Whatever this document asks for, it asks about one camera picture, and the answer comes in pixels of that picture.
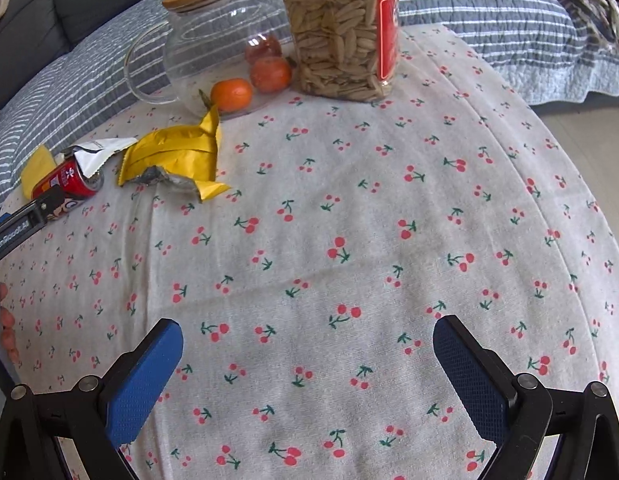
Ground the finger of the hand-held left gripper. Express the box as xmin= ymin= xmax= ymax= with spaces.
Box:
xmin=0 ymin=187 xmax=61 ymax=233

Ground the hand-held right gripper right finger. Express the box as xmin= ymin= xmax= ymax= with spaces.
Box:
xmin=433 ymin=315 xmax=619 ymax=480

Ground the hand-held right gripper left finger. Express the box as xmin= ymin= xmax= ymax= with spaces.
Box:
xmin=0 ymin=317 xmax=184 ymax=480

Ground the red cartoon-print can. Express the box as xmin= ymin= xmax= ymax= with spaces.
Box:
xmin=31 ymin=158 xmax=104 ymax=228

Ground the person's left hand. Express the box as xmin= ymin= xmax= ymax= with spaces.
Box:
xmin=0 ymin=284 xmax=21 ymax=367

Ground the yellow sponge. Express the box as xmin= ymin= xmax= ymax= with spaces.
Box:
xmin=20 ymin=144 xmax=58 ymax=197

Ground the torn white wrapper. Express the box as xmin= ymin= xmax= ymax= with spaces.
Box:
xmin=64 ymin=137 xmax=139 ymax=181

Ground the yellow foil wrapper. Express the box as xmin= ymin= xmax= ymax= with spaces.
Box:
xmin=117 ymin=107 xmax=233 ymax=204

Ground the cherry-print cloth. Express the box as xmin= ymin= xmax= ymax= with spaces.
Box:
xmin=0 ymin=22 xmax=619 ymax=480

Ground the tangerine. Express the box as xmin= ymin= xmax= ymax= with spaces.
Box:
xmin=244 ymin=35 xmax=283 ymax=65
xmin=250 ymin=56 xmax=294 ymax=94
xmin=210 ymin=78 xmax=254 ymax=113

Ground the clear glass pitcher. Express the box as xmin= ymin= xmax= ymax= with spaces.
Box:
xmin=124 ymin=0 xmax=296 ymax=121

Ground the plastic jar of seeds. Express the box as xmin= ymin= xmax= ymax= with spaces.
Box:
xmin=276 ymin=0 xmax=403 ymax=105

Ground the grey striped quilt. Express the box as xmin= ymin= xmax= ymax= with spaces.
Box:
xmin=0 ymin=0 xmax=619 ymax=201

